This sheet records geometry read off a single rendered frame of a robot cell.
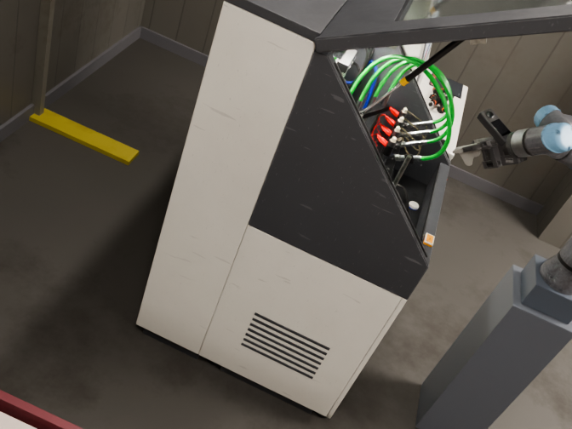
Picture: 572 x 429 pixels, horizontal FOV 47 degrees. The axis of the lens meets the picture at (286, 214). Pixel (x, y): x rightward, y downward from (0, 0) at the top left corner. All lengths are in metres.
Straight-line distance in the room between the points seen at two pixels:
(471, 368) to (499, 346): 0.16
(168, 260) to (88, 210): 0.92
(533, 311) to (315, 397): 0.87
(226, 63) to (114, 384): 1.32
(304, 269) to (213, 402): 0.74
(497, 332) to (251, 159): 1.11
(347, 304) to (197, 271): 0.55
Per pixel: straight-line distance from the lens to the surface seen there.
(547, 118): 1.98
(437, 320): 3.47
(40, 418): 1.59
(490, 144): 1.94
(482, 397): 2.80
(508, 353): 2.62
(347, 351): 2.44
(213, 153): 2.10
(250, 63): 1.92
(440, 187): 2.51
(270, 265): 2.27
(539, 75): 4.29
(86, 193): 3.37
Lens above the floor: 2.20
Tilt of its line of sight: 38 degrees down
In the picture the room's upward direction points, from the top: 23 degrees clockwise
